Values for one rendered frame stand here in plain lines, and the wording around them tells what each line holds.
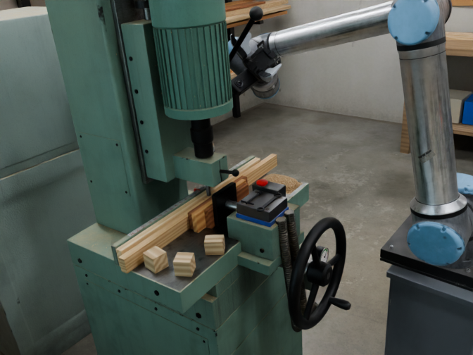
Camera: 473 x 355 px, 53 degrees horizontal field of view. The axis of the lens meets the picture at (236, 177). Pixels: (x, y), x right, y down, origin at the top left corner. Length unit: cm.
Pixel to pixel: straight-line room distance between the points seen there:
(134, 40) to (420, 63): 71
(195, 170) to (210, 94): 23
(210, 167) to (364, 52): 355
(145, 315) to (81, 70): 70
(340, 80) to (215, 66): 374
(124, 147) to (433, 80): 82
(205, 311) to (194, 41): 65
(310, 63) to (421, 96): 370
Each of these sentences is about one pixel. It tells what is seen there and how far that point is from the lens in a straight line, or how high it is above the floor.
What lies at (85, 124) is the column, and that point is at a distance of 142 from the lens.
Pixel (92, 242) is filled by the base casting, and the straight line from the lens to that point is 150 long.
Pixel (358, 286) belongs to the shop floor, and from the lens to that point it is 251.
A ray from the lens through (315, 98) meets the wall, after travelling 501.
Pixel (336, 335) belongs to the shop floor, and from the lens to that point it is 224.
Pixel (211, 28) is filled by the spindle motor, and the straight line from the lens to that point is 112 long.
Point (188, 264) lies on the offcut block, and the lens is 108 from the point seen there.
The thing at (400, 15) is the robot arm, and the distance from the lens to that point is 126.
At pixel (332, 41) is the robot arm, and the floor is 129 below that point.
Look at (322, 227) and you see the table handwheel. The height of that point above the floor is 95.
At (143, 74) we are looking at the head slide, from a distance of 123.
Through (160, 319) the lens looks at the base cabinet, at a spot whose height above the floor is 66.
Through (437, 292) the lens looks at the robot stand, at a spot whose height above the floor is 54.
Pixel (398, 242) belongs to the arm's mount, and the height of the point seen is 60.
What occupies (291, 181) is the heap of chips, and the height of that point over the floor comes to 92.
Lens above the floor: 156
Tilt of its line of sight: 25 degrees down
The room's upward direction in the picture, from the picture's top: 5 degrees counter-clockwise
